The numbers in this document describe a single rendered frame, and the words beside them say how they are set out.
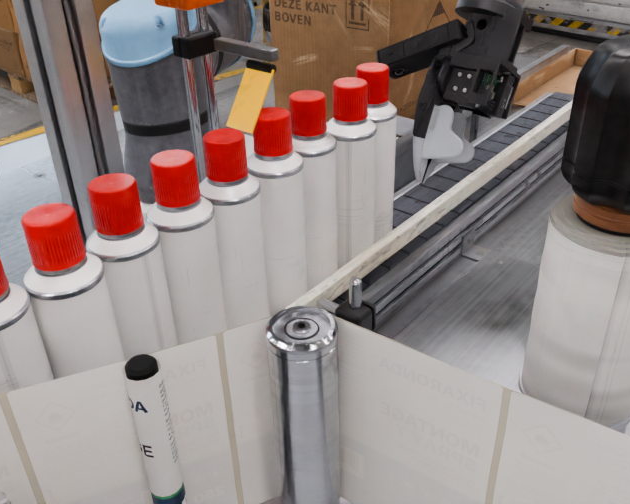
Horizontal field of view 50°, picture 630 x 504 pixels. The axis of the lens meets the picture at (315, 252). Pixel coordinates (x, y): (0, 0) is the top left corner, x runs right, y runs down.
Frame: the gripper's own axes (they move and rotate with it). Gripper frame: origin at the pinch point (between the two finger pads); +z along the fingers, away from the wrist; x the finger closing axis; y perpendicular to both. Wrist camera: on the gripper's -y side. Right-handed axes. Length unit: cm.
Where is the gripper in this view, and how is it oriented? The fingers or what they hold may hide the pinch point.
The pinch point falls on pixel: (418, 170)
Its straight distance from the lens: 82.9
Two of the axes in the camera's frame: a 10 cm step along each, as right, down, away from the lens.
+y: 7.7, 3.2, -5.5
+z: -2.9, 9.5, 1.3
